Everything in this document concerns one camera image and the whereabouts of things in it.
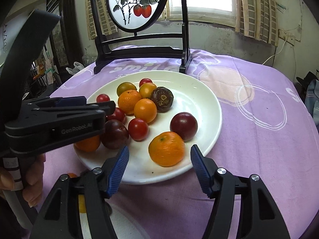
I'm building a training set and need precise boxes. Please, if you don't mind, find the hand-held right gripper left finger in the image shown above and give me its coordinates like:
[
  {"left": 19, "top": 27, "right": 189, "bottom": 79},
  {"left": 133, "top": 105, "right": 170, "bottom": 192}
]
[{"left": 30, "top": 145, "right": 130, "bottom": 239}]

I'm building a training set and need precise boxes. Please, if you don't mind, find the blue clothing pile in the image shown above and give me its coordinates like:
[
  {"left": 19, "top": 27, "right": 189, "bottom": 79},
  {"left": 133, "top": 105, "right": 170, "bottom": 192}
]
[{"left": 295, "top": 72, "right": 319, "bottom": 127}]

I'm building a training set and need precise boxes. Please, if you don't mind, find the purple tablecloth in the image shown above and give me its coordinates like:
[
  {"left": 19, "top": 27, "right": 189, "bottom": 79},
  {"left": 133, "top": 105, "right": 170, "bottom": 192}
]
[{"left": 35, "top": 45, "right": 317, "bottom": 239}]

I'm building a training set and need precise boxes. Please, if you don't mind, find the green-brown tomato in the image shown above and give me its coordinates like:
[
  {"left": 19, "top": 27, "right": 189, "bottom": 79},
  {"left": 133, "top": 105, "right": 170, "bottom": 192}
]
[{"left": 117, "top": 82, "right": 137, "bottom": 97}]

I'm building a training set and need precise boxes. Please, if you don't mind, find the person's left hand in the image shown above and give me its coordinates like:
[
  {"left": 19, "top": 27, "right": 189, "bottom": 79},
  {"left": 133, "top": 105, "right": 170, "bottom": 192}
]
[{"left": 0, "top": 153, "right": 46, "bottom": 208}]

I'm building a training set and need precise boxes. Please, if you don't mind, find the white power cable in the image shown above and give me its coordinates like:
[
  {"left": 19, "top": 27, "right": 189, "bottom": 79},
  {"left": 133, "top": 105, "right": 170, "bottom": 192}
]
[{"left": 262, "top": 40, "right": 287, "bottom": 66}]

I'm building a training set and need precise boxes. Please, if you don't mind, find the brown water chestnut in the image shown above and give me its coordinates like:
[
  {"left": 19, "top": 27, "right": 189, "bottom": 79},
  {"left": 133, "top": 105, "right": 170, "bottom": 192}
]
[{"left": 150, "top": 86, "right": 174, "bottom": 113}]

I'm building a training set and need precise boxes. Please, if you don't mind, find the orange mandarin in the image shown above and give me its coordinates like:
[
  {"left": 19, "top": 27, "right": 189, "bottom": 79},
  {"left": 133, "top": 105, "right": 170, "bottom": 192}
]
[
  {"left": 74, "top": 134, "right": 101, "bottom": 153},
  {"left": 149, "top": 131, "right": 186, "bottom": 167},
  {"left": 118, "top": 90, "right": 142, "bottom": 116}
]

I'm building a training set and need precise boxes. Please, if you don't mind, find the black round painted table screen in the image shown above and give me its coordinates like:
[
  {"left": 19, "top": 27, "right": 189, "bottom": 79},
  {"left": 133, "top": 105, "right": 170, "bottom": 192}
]
[{"left": 88, "top": 0, "right": 193, "bottom": 74}]

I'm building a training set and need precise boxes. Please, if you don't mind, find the dark wooden cabinet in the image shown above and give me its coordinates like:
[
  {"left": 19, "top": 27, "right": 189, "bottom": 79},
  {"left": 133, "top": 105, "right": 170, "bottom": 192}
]
[{"left": 46, "top": 0, "right": 83, "bottom": 68}]

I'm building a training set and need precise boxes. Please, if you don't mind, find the smooth orange tomato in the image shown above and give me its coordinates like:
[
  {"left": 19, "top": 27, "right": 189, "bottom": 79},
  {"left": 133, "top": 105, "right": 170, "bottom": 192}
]
[{"left": 134, "top": 98, "right": 158, "bottom": 124}]

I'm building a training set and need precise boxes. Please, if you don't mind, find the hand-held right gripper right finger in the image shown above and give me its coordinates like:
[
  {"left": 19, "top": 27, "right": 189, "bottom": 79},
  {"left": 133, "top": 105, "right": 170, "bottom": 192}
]
[{"left": 190, "top": 144, "right": 291, "bottom": 239}]

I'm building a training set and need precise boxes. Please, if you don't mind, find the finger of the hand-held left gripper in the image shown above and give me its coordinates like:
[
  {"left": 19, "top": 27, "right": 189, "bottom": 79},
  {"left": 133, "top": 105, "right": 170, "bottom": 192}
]
[
  {"left": 24, "top": 96, "right": 87, "bottom": 105},
  {"left": 22, "top": 101, "right": 116, "bottom": 120}
]

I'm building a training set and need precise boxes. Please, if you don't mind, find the small orange-yellow tomato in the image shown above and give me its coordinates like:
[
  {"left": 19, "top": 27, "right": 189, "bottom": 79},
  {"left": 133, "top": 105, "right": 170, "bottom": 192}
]
[{"left": 139, "top": 82, "right": 158, "bottom": 99}]

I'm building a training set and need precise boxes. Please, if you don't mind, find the white wall socket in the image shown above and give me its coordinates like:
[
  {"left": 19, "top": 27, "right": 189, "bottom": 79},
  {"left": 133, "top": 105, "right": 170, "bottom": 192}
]
[{"left": 278, "top": 29, "right": 296, "bottom": 46}]

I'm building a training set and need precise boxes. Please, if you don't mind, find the brick-pattern curtain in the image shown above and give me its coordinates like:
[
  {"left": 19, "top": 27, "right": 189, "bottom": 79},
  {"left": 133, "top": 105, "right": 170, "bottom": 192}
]
[
  {"left": 235, "top": 0, "right": 279, "bottom": 46},
  {"left": 85, "top": 0, "right": 118, "bottom": 40}
]

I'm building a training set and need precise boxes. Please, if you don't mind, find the white plastic bag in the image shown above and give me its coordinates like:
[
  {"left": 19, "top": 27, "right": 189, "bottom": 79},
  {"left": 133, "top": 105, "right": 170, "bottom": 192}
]
[{"left": 65, "top": 61, "right": 85, "bottom": 75}]

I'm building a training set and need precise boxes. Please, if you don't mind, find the dark red plum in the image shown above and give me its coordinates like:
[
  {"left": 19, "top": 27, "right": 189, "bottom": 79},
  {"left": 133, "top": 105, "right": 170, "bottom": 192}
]
[
  {"left": 170, "top": 112, "right": 198, "bottom": 141},
  {"left": 100, "top": 119, "right": 129, "bottom": 150}
]

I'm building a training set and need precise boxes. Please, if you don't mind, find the white oval plate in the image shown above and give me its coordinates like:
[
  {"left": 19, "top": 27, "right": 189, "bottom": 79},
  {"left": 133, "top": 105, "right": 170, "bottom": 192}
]
[{"left": 74, "top": 70, "right": 223, "bottom": 185}]

